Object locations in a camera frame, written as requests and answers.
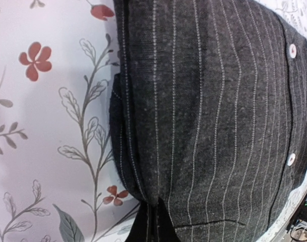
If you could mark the black pinstriped long sleeve shirt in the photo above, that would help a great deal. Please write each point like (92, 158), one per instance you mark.
(210, 106)

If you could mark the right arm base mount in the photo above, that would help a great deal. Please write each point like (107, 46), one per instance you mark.
(297, 226)

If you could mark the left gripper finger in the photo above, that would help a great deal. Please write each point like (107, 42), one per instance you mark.
(158, 222)

